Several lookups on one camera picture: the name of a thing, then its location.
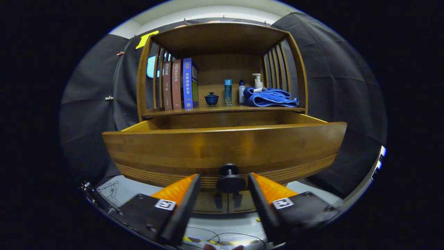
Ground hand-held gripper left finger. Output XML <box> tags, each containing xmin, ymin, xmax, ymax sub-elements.
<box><xmin>111</xmin><ymin>174</ymin><xmax>202</xmax><ymax>246</ymax></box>

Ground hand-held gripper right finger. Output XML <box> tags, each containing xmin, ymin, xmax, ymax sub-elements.
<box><xmin>247</xmin><ymin>173</ymin><xmax>342</xmax><ymax>245</ymax></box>

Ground wooden cabinet door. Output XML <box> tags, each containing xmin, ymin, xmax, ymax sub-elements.
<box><xmin>228</xmin><ymin>191</ymin><xmax>257</xmax><ymax>213</ymax></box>
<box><xmin>194</xmin><ymin>192</ymin><xmax>229</xmax><ymax>214</ymax></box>

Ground wooden countertop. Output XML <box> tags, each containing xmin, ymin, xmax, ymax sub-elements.
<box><xmin>142</xmin><ymin>104</ymin><xmax>306</xmax><ymax>118</ymax></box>

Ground wooden cabinet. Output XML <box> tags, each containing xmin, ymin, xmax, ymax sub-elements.
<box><xmin>136</xmin><ymin>22</ymin><xmax>309</xmax><ymax>214</ymax></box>

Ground blue folded towel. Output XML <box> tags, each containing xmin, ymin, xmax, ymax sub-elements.
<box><xmin>243</xmin><ymin>87</ymin><xmax>300</xmax><ymax>107</ymax></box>

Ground dark blue lidded teacup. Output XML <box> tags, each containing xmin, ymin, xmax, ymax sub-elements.
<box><xmin>204</xmin><ymin>92</ymin><xmax>220</xmax><ymax>106</ymax></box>

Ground blue book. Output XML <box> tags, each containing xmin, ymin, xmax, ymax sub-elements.
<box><xmin>182</xmin><ymin>58</ymin><xmax>199</xmax><ymax>109</ymax></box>

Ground reddish brown book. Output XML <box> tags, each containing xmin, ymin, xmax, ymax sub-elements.
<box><xmin>172</xmin><ymin>59</ymin><xmax>183</xmax><ymax>110</ymax></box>

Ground dark brown book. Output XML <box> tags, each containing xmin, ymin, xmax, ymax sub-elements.
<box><xmin>163</xmin><ymin>62</ymin><xmax>173</xmax><ymax>111</ymax></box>

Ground black backdrop cloth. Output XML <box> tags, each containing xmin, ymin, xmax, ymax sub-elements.
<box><xmin>59</xmin><ymin>12</ymin><xmax>387</xmax><ymax>198</ymax></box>

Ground black looped cable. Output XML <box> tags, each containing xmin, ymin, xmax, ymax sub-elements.
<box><xmin>187</xmin><ymin>226</ymin><xmax>267</xmax><ymax>250</ymax></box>

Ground thin floor cables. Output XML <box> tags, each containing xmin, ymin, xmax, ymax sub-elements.
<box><xmin>97</xmin><ymin>181</ymin><xmax>122</xmax><ymax>205</ymax></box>

